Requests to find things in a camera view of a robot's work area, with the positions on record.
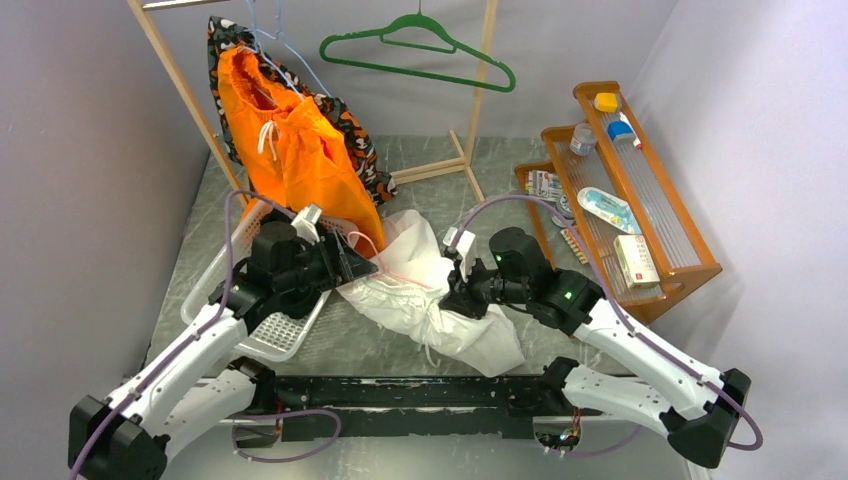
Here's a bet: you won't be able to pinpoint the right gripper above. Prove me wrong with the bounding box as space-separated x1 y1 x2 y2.
438 252 531 320

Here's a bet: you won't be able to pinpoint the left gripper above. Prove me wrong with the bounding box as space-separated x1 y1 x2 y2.
275 227 378 292

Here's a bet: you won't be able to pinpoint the pink hanger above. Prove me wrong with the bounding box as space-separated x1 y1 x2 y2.
345 231 430 289

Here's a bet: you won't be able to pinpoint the white shorts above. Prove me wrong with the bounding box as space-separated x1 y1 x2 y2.
338 210 526 377

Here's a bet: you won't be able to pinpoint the white plastic basket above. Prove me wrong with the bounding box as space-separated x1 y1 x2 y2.
180 201 358 362

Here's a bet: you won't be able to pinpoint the orange wooden shelf rack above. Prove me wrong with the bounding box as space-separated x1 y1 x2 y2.
515 81 722 324

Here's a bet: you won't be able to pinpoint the green plastic hanger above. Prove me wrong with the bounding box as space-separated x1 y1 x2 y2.
319 0 518 94

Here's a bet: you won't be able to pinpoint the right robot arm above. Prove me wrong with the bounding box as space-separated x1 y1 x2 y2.
440 227 752 469

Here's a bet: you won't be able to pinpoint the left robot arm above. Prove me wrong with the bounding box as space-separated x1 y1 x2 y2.
68 204 378 479

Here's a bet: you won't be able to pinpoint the orange shorts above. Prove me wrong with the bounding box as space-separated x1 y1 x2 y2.
217 49 385 255

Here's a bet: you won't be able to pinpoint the patterned dark shorts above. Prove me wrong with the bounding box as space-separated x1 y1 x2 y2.
207 16 397 206

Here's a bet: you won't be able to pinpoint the orange pill blister strip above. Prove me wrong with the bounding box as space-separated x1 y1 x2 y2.
560 228 589 265

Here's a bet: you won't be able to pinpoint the snack packet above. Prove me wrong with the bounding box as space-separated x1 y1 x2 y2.
525 170 563 202

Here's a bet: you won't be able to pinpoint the wooden clothes rack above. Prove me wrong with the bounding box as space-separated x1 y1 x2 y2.
127 0 485 202

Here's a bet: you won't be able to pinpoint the white red box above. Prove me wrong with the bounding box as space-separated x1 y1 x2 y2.
613 235 660 290

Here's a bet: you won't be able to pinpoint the small plastic bottle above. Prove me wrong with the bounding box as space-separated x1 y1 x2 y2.
569 123 597 157

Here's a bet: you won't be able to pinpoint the blue eraser block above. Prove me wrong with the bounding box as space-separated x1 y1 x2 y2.
606 120 632 143

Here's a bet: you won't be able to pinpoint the red white marker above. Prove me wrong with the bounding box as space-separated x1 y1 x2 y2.
618 111 643 150

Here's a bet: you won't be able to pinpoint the yellow sponge block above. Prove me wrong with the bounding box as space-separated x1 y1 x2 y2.
592 92 621 113

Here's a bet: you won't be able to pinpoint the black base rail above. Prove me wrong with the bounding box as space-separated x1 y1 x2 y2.
242 375 574 441

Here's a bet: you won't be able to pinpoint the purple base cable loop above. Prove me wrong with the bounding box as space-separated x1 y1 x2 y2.
230 409 343 465

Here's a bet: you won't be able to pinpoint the blue wire hanger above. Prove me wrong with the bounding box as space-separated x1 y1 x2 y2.
244 0 333 98

